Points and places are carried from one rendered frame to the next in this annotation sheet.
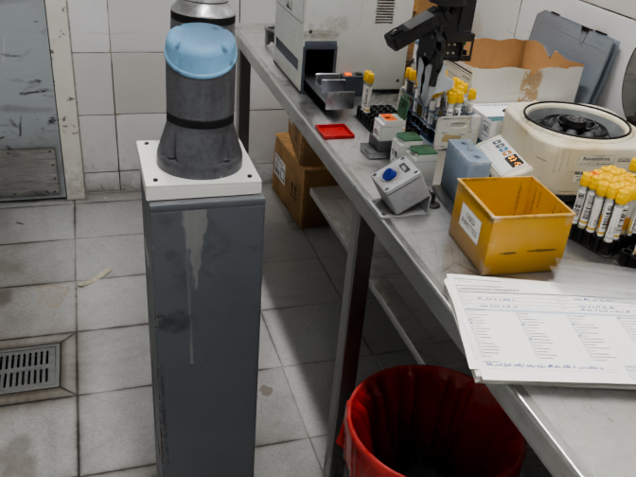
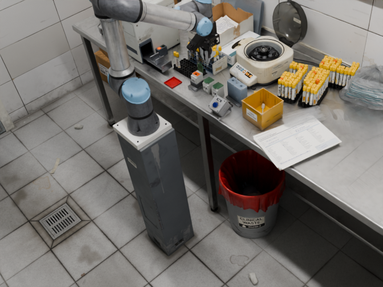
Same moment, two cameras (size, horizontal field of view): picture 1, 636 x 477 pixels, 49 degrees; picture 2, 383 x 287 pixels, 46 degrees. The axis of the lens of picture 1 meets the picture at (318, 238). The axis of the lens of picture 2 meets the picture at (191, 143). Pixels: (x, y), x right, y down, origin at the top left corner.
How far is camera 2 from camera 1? 1.06 m
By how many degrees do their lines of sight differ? 19
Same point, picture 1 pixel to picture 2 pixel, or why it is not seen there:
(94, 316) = (70, 184)
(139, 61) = (13, 48)
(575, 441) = (312, 176)
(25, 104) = not seen: outside the picture
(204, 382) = (168, 196)
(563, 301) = (290, 131)
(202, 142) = (148, 122)
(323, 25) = (143, 34)
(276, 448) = not seen: hidden behind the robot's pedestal
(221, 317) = (169, 173)
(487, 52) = not seen: hidden behind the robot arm
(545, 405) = (300, 168)
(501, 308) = (274, 142)
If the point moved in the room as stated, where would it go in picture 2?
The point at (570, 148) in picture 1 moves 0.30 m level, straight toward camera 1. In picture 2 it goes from (268, 67) to (278, 107)
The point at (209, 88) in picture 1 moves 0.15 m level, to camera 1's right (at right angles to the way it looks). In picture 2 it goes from (146, 103) to (179, 93)
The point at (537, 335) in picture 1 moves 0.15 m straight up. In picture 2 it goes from (288, 147) to (290, 121)
